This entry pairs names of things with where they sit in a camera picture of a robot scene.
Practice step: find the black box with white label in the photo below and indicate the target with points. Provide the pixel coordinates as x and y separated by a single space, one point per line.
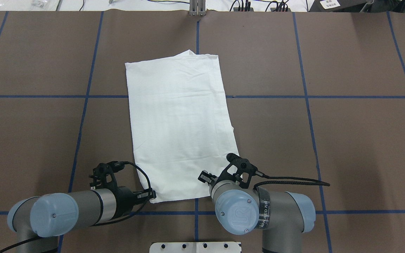
349 6

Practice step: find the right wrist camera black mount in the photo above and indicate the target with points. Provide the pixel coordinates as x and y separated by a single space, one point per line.
242 169

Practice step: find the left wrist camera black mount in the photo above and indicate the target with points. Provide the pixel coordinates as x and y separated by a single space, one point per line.
103 176

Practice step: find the white long-sleeve printed shirt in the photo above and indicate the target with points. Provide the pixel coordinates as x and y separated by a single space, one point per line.
180 123

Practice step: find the orange-black adapter box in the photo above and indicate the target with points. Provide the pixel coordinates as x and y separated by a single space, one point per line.
241 6
277 6

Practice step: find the white camera post with base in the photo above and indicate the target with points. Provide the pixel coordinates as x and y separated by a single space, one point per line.
196 247

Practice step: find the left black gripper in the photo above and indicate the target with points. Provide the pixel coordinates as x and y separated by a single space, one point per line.
123 196

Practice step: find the aluminium frame post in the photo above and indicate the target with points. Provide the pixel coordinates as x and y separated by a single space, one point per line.
197 8

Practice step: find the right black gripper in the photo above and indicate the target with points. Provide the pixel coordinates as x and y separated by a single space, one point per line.
205 176

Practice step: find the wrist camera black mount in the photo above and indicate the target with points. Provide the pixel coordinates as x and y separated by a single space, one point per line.
103 176
242 169

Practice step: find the clear plastic bag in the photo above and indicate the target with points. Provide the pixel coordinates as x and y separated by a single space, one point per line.
29 5

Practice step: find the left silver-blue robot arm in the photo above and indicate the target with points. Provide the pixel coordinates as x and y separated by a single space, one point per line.
39 221

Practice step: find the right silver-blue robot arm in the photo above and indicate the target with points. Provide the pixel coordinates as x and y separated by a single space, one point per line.
282 216

